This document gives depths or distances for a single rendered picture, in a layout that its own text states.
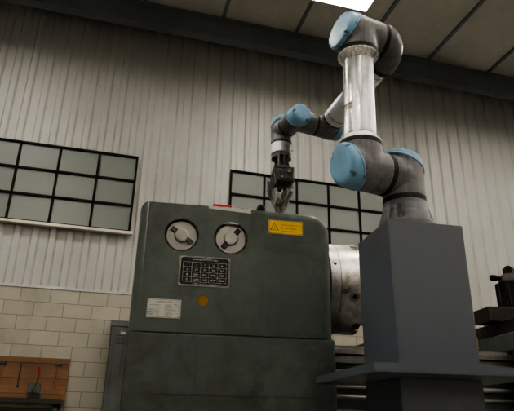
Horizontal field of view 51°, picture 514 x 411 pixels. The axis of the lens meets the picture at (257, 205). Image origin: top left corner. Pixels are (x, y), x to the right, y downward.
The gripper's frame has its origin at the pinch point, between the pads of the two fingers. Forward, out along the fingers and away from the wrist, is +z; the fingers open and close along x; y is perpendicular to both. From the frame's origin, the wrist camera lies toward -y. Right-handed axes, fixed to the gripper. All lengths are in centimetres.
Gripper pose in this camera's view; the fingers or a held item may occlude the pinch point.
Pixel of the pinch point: (280, 210)
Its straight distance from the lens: 187.2
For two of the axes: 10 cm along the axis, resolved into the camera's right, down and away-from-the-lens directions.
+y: 1.6, -3.7, -9.1
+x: 9.9, 0.8, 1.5
